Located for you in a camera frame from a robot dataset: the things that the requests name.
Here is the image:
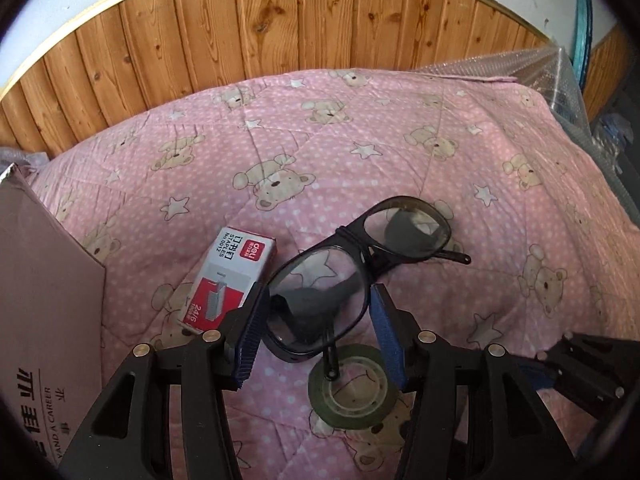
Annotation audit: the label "light blue hanging strap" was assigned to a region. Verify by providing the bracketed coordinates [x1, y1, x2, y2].
[570, 0, 597, 81]

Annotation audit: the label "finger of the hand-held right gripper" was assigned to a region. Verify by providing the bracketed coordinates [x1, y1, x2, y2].
[519, 332, 640, 423]

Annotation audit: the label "clear tape roll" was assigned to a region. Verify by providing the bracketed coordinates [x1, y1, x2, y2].
[307, 344, 401, 431]

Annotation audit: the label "black safety glasses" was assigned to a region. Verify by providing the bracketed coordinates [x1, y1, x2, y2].
[262, 196, 472, 381]

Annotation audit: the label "blue plastic item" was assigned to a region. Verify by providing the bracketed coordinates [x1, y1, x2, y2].
[592, 112, 632, 147]

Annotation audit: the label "pink bear printed blanket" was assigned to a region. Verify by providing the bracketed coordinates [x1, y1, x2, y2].
[25, 67, 640, 480]

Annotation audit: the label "red and grey staple box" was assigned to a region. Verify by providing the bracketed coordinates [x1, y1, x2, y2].
[179, 225, 277, 336]

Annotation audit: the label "bubble wrap sheet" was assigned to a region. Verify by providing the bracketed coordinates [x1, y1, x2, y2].
[0, 146, 51, 173]
[415, 45, 640, 231]

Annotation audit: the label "cardboard box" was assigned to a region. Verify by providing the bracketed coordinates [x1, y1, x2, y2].
[0, 162, 107, 471]

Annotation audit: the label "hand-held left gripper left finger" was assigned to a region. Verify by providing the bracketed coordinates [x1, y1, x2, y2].
[57, 282, 271, 480]

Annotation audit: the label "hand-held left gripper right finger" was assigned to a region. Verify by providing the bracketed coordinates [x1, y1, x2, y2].
[370, 282, 576, 480]

